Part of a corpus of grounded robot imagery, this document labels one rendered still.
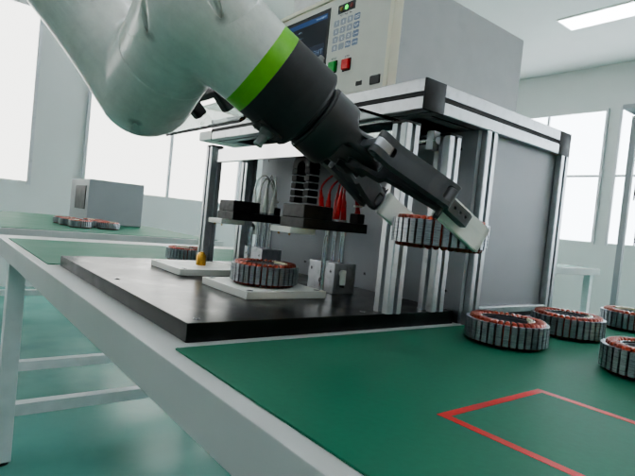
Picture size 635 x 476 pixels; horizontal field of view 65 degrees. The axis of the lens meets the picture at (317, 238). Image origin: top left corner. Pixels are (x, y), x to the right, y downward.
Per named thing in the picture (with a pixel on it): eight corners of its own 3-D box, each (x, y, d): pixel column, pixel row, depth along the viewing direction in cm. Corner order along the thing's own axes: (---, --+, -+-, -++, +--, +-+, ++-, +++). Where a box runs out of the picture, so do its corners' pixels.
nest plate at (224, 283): (246, 299, 73) (247, 291, 73) (201, 283, 85) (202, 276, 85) (325, 298, 82) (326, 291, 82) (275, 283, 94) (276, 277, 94)
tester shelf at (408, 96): (423, 109, 72) (427, 76, 71) (210, 140, 125) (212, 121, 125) (569, 158, 99) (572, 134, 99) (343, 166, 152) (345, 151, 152)
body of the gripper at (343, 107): (277, 145, 55) (336, 196, 59) (305, 137, 48) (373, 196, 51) (315, 93, 57) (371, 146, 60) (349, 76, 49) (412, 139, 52)
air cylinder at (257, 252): (259, 274, 107) (262, 248, 107) (242, 269, 113) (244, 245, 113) (279, 274, 110) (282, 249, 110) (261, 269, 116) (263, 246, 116)
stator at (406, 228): (427, 249, 52) (431, 214, 52) (373, 241, 63) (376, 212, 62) (508, 257, 57) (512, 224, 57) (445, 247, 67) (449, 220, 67)
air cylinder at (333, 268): (332, 294, 88) (334, 263, 88) (306, 287, 94) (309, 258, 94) (352, 294, 91) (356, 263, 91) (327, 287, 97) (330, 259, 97)
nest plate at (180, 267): (180, 275, 92) (180, 268, 92) (150, 264, 104) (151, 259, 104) (250, 276, 101) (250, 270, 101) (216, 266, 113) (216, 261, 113)
